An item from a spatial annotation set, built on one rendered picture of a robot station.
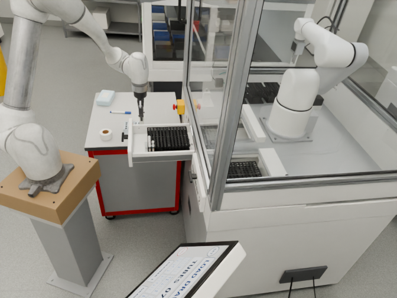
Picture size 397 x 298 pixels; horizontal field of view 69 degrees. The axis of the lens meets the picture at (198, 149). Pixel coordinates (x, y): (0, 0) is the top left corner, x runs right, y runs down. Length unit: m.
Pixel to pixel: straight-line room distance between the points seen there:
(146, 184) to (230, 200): 0.95
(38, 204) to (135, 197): 0.85
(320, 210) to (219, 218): 0.46
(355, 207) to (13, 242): 2.13
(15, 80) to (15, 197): 0.50
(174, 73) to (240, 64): 1.52
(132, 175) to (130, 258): 0.58
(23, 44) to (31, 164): 0.48
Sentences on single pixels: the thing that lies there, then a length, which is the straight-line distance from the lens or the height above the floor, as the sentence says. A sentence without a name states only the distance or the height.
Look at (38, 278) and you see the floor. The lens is 2.25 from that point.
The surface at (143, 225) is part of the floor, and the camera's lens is 2.30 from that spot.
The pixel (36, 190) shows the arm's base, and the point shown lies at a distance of 1.43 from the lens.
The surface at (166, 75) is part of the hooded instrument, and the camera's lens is 2.30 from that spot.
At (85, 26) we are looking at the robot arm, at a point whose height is 1.46.
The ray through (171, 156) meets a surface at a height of 0.87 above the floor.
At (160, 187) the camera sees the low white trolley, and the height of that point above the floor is 0.37.
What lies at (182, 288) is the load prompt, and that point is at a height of 1.16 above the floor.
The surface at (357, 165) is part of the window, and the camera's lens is 1.31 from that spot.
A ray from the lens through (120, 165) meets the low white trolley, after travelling 1.89.
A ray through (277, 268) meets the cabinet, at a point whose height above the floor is 0.38.
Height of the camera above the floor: 1.89
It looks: 40 degrees down
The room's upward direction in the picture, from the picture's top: 6 degrees clockwise
